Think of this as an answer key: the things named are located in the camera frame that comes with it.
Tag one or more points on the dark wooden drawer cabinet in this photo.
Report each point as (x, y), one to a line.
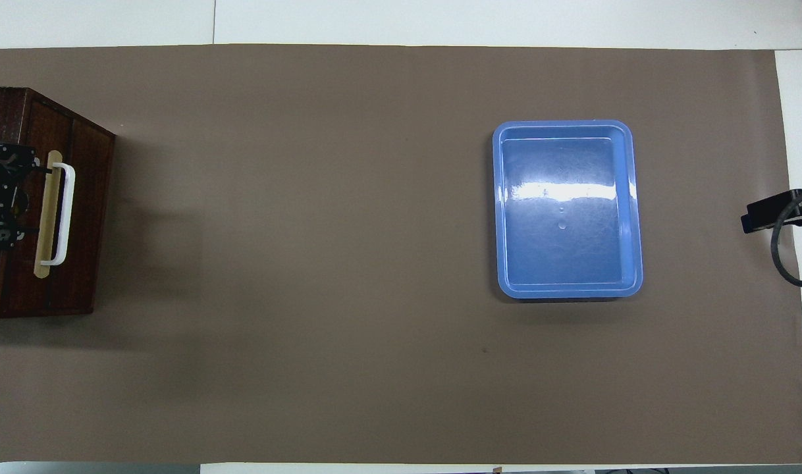
(91, 230)

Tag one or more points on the blue plastic tray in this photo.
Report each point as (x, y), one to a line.
(565, 217)

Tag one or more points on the brown paper table mat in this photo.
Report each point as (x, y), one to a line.
(342, 296)

